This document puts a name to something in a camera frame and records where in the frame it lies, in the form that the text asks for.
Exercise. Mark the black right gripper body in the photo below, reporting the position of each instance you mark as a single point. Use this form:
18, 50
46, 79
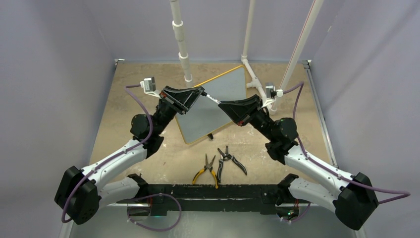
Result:
260, 120

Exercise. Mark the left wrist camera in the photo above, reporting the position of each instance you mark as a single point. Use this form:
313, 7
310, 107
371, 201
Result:
149, 87

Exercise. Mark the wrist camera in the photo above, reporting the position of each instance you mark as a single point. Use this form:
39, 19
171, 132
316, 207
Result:
149, 87
271, 94

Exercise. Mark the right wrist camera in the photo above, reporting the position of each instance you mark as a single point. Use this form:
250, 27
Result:
271, 94

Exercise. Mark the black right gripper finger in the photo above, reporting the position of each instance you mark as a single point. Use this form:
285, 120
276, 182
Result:
244, 104
236, 113

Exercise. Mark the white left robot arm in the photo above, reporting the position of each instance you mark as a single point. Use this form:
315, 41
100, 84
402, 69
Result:
78, 192

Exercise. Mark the white whiteboard marker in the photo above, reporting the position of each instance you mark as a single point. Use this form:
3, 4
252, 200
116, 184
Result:
210, 97

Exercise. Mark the black grey wire stripper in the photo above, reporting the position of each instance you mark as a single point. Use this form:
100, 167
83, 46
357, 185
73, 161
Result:
226, 156

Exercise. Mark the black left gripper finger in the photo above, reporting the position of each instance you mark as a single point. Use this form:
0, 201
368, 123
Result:
188, 99
176, 93

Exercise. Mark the yellow framed whiteboard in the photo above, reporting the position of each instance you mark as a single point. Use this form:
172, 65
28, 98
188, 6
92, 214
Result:
205, 117

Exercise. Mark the black base bar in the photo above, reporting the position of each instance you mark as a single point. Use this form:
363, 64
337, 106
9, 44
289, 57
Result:
265, 199

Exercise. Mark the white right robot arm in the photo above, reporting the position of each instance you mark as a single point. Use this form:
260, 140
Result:
348, 196

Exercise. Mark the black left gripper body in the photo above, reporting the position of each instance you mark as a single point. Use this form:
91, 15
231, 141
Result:
168, 101

